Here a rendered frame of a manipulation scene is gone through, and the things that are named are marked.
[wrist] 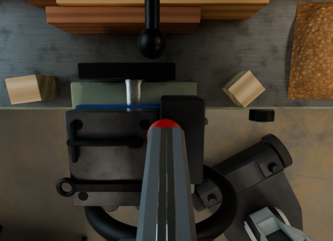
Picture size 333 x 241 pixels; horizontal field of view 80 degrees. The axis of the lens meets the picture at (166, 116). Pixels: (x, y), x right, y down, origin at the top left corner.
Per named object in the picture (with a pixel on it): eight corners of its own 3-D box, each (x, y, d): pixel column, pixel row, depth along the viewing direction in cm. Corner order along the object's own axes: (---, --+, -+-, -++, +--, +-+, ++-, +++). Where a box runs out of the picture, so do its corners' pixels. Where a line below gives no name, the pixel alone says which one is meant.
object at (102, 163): (85, 187, 24) (62, 219, 18) (79, 94, 22) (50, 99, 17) (195, 187, 24) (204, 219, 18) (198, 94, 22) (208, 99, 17)
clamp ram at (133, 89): (108, 122, 28) (82, 142, 19) (105, 68, 27) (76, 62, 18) (172, 122, 28) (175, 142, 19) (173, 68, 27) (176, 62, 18)
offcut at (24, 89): (32, 101, 28) (11, 104, 24) (27, 78, 28) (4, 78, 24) (59, 97, 28) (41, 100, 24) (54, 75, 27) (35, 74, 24)
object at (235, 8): (79, 19, 26) (55, 3, 21) (78, 8, 26) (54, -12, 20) (247, 19, 26) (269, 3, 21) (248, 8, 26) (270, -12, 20)
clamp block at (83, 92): (99, 164, 33) (75, 195, 24) (94, 81, 31) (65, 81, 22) (189, 164, 33) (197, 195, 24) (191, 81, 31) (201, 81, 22)
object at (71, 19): (68, 33, 27) (46, 23, 22) (67, 20, 26) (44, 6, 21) (194, 33, 27) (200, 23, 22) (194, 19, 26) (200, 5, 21)
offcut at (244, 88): (239, 71, 27) (249, 69, 24) (254, 88, 28) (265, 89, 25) (220, 88, 28) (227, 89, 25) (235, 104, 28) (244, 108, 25)
